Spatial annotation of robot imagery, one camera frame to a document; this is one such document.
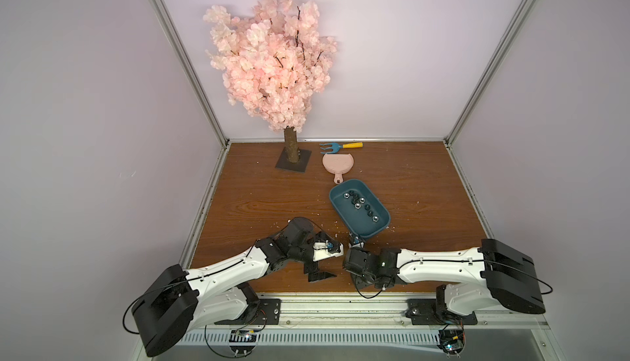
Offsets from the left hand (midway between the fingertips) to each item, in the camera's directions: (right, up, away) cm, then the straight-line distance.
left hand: (335, 258), depth 77 cm
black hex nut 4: (+15, +11, +18) cm, 26 cm away
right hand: (+6, -6, +3) cm, 9 cm away
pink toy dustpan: (+3, +30, +35) cm, 46 cm away
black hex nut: (+8, +18, +24) cm, 31 cm away
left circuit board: (-28, -22, -5) cm, 36 cm away
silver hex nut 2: (+16, +9, +16) cm, 24 cm away
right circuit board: (+34, -21, -7) cm, 40 cm away
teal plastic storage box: (+10, +12, +18) cm, 24 cm away
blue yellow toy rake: (+2, +39, +42) cm, 57 cm away
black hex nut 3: (+14, +13, +20) cm, 28 cm away
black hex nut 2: (+9, +16, +21) cm, 28 cm away
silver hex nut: (+12, +16, +21) cm, 29 cm away
